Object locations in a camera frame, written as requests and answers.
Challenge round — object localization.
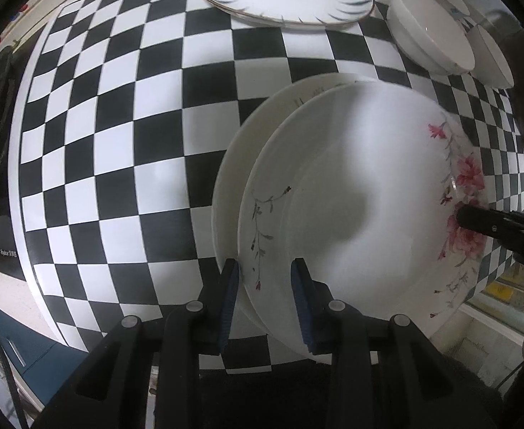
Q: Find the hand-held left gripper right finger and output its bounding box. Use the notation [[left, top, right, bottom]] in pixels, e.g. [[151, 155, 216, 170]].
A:
[[290, 258, 508, 429]]

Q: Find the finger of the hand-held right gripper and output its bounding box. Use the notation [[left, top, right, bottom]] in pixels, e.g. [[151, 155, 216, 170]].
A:
[[456, 203, 524, 278]]

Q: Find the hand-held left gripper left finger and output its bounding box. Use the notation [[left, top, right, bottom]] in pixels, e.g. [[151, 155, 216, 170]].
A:
[[34, 257, 245, 429]]

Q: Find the pink floral white plate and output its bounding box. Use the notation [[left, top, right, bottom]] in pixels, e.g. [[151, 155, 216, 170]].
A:
[[237, 81, 486, 360]]

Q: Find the white plate with grey sprigs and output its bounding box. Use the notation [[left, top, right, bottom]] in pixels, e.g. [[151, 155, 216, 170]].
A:
[[211, 74, 362, 336]]

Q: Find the white bowl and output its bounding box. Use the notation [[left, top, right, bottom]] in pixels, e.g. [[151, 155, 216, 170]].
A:
[[387, 0, 475, 76], [466, 24, 515, 89]]

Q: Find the black and white checkered mat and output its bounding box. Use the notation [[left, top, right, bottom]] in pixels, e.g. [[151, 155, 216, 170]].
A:
[[7, 0, 524, 374]]

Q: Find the blue cabinet door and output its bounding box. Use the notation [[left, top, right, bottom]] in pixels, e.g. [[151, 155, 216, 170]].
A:
[[0, 292, 68, 416]]

